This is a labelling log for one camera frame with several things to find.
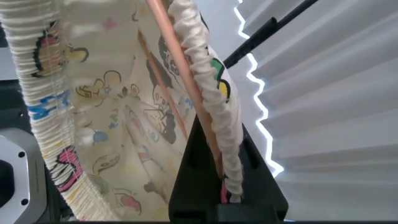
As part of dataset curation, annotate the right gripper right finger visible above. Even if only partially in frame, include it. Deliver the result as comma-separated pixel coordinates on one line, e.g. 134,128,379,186
217,123,289,219

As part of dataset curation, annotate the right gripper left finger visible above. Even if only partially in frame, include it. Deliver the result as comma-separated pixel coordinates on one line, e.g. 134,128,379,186
169,116,224,219

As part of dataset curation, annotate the cream printed garment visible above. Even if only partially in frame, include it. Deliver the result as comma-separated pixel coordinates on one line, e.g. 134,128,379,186
0,0,244,222

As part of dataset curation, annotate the pink clothes hanger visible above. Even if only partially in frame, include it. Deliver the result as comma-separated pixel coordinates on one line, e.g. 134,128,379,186
136,0,225,180

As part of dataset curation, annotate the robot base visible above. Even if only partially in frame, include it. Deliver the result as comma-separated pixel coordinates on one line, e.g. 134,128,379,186
0,127,63,222

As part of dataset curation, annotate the black clothes rack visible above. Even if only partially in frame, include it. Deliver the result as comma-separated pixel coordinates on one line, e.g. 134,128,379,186
223,0,320,70

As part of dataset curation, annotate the white curtain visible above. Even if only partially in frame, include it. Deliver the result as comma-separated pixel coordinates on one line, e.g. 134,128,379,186
236,0,398,222

